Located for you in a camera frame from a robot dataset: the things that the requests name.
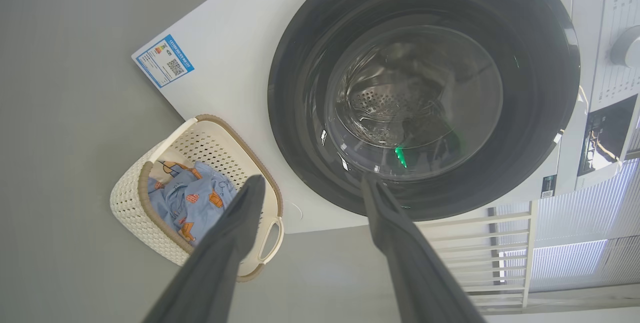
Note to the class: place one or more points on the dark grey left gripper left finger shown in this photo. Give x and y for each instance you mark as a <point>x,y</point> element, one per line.
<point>220,263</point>

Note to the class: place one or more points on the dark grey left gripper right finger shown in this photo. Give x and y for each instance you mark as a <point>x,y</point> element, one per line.
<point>415,273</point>

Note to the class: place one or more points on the blue bear-print garment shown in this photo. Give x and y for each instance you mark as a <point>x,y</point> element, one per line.
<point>192,208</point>

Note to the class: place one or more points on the blue patterned clothes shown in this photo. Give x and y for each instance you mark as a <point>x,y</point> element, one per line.
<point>159,173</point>

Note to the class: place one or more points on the washing machine glass door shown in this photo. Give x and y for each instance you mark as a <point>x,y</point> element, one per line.
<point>300,113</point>

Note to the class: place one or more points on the dark label sticker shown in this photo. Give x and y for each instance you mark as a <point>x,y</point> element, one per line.
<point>548,185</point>

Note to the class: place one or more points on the white washing machine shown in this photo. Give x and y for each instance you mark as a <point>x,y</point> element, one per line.
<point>225,38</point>

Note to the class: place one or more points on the black glossy display panel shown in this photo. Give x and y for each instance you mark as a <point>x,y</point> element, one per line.
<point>602,135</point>

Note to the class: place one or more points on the white washing machine dial knob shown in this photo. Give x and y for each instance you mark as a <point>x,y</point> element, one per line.
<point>627,48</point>

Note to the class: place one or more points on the white slatted rack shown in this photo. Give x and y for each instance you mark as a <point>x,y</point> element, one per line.
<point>475,248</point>

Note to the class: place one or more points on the cream perforated laundry basket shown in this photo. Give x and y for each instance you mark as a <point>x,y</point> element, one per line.
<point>130,203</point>

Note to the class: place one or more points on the blue energy label sticker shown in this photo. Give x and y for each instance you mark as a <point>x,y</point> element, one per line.
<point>165,60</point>

